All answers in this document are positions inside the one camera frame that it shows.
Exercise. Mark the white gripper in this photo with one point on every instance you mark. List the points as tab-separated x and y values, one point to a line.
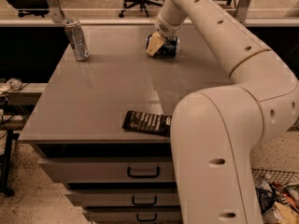
163	28

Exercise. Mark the blue pepsi can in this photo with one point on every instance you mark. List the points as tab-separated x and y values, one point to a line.
169	49

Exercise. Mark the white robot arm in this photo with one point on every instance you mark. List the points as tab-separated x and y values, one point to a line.
213	130

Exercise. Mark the silver tall drink can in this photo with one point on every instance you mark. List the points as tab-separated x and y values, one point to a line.
76	39

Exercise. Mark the black snack bar wrapper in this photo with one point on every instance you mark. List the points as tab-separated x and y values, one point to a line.
143	122

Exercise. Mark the grey drawer cabinet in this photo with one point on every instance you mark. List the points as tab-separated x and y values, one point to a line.
81	112

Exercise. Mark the top grey drawer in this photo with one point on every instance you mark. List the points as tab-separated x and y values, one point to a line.
108	170

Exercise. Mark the grey drawer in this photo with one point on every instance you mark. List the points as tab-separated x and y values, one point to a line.
108	170
122	197
132	214

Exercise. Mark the clutter on left shelf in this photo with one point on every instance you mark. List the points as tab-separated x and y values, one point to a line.
13	84

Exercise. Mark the middle grey drawer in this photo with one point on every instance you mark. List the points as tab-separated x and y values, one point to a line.
122	197

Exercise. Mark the bottom grey drawer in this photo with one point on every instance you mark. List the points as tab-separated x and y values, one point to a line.
132	214

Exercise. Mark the blue snack bag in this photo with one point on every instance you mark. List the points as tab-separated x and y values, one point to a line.
265	198

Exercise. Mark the black stand left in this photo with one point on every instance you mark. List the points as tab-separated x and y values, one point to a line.
5	163

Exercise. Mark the red snack bag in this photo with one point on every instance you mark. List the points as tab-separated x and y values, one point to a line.
282	195

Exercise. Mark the wire basket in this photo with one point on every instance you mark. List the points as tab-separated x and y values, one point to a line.
279	213

